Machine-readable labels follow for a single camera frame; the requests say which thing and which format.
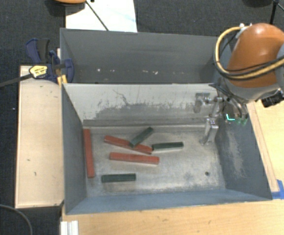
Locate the pale wood flat board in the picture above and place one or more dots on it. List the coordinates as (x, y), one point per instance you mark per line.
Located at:
(40, 141)

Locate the grey metal bin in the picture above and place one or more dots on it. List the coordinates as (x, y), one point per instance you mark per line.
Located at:
(156, 57)

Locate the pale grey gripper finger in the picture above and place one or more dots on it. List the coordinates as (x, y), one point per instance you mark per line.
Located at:
(210, 128)
(201, 99)

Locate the black cylinder on white bracket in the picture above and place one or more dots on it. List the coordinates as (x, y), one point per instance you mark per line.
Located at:
(271, 100)

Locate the dark green flat block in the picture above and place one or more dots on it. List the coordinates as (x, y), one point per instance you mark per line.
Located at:
(168, 146)
(141, 136)
(118, 178)

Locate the red-brown flat block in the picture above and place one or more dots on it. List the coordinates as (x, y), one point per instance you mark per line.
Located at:
(116, 141)
(134, 158)
(89, 153)

